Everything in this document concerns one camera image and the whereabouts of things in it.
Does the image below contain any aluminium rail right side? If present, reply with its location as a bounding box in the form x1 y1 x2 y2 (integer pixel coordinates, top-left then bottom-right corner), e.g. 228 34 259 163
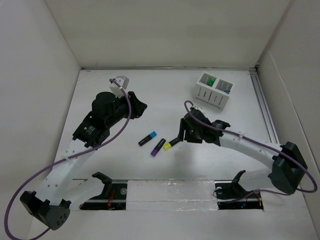
248 68 280 144

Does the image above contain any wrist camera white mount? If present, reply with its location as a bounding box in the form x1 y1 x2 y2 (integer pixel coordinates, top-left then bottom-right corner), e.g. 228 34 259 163
194 106 204 112
109 76 130 98

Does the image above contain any white slotted pen holder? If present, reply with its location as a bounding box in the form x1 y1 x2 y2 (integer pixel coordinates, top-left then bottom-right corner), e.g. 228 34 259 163
192 72 234 111

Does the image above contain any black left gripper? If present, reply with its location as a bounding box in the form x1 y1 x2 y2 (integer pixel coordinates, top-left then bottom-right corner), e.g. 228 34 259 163
106 90 147 128

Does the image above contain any green cap black highlighter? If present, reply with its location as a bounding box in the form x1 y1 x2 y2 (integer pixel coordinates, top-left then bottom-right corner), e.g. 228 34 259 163
207 78 216 87

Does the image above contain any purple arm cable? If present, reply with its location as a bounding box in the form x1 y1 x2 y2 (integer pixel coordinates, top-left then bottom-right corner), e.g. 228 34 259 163
184 100 318 203
4 78 132 240

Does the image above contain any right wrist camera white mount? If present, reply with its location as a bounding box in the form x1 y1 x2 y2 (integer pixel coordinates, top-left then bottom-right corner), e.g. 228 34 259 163
194 106 204 112

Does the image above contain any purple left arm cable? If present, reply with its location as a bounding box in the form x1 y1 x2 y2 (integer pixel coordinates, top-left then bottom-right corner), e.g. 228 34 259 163
4 78 132 240

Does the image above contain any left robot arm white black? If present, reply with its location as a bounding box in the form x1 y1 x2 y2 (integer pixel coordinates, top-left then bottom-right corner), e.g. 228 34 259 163
20 91 148 231

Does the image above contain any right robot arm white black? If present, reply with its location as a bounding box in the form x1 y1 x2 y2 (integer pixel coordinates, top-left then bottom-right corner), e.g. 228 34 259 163
177 107 308 199

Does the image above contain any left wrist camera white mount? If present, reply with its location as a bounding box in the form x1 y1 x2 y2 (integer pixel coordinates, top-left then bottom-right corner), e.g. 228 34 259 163
109 76 130 98

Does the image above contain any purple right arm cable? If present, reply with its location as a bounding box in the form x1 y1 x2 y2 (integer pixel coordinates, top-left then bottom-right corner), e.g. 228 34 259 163
184 100 318 203

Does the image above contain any yellow cap black highlighter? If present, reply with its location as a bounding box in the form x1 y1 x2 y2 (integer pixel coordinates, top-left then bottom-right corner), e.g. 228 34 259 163
163 137 180 151

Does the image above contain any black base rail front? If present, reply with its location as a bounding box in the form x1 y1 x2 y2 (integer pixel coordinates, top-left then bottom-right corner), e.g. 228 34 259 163
80 181 264 211

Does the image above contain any blue cap black highlighter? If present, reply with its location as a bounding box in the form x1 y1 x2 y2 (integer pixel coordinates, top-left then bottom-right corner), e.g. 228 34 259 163
138 131 157 147

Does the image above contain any purple cap black highlighter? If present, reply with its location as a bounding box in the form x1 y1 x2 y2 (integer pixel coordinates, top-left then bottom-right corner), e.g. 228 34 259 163
150 138 166 157

